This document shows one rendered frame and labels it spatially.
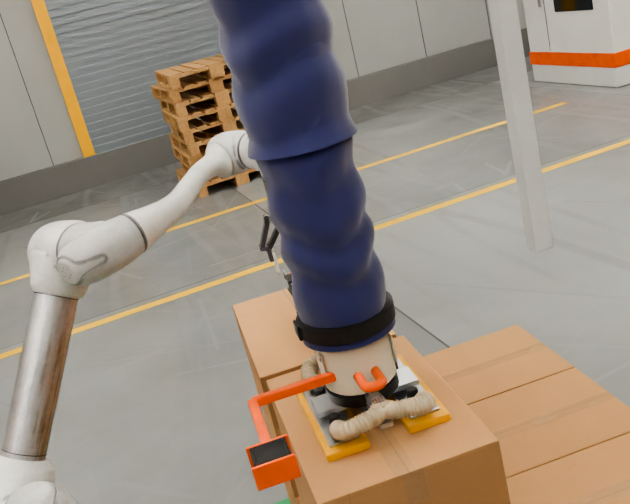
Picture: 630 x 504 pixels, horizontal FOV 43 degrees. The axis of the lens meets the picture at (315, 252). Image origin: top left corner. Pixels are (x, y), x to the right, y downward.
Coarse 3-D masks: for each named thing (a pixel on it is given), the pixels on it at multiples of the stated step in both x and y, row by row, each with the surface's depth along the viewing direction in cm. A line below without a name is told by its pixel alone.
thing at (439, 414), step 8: (400, 360) 205; (416, 376) 195; (424, 384) 191; (400, 392) 189; (408, 392) 183; (416, 392) 183; (400, 400) 185; (440, 408) 179; (416, 416) 178; (424, 416) 178; (432, 416) 177; (440, 416) 176; (448, 416) 177; (408, 424) 176; (416, 424) 176; (424, 424) 176; (432, 424) 176
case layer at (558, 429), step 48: (528, 336) 288; (480, 384) 266; (528, 384) 259; (576, 384) 252; (528, 432) 235; (576, 432) 229; (624, 432) 224; (528, 480) 215; (576, 480) 210; (624, 480) 206
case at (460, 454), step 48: (288, 384) 211; (432, 384) 193; (288, 432) 189; (384, 432) 179; (432, 432) 174; (480, 432) 170; (336, 480) 166; (384, 480) 163; (432, 480) 165; (480, 480) 168
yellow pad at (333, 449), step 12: (300, 396) 200; (312, 396) 197; (312, 408) 192; (348, 408) 189; (312, 420) 187; (324, 420) 185; (324, 432) 180; (324, 444) 177; (336, 444) 175; (348, 444) 174; (360, 444) 174; (336, 456) 173
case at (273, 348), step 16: (240, 304) 274; (256, 304) 270; (272, 304) 267; (288, 304) 263; (240, 320) 260; (256, 320) 257; (272, 320) 254; (288, 320) 251; (256, 336) 245; (272, 336) 243; (288, 336) 240; (256, 352) 235; (272, 352) 232; (288, 352) 230; (304, 352) 227; (256, 368) 225; (272, 368) 222; (288, 368) 220; (256, 384) 271; (272, 416) 223; (272, 432) 254
